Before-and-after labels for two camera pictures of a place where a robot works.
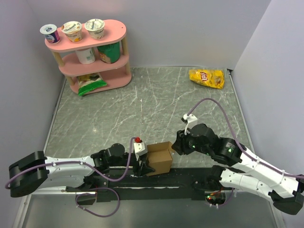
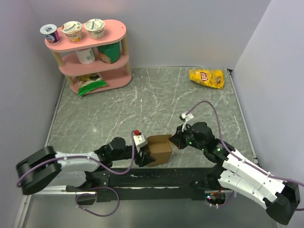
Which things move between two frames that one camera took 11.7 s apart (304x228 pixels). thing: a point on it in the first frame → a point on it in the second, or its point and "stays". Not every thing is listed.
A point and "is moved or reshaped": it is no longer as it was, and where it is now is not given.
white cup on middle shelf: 86,56 stays
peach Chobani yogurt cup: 73,30 stays
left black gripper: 142,169 → 145,158
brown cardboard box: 160,157 is moved or reshaped
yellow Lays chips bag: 212,78 stays
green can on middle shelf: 110,53 stays
